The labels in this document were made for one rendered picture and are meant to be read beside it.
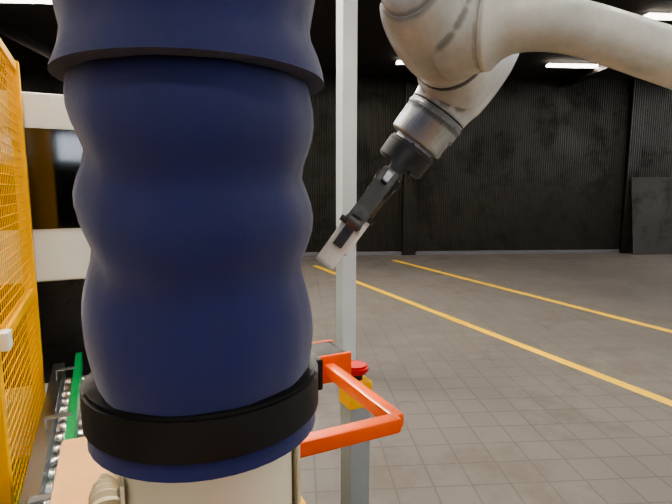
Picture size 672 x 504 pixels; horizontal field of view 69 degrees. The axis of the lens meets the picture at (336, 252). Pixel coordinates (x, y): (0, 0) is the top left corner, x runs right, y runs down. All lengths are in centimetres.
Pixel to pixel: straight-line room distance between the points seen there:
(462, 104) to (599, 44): 19
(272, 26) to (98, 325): 28
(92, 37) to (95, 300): 21
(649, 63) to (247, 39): 42
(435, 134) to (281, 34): 35
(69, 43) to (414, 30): 33
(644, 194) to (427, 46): 1288
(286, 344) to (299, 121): 19
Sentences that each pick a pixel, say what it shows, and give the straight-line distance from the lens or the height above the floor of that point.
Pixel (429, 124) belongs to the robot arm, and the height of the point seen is 159.
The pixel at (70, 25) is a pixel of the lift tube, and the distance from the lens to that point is 45.
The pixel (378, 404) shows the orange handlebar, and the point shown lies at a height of 120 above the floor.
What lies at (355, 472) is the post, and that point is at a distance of 143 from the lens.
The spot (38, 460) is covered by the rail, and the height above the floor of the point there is 60.
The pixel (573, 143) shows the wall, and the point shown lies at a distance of 1267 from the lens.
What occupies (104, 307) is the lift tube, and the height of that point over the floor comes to 141.
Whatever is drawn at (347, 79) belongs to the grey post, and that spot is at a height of 230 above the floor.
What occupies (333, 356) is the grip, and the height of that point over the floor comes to 121.
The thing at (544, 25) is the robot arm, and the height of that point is 167.
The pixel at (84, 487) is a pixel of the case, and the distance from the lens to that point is 112.
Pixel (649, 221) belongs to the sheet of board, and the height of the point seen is 75.
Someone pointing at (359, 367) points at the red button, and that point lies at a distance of 131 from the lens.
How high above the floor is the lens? 150
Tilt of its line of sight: 7 degrees down
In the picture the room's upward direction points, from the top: straight up
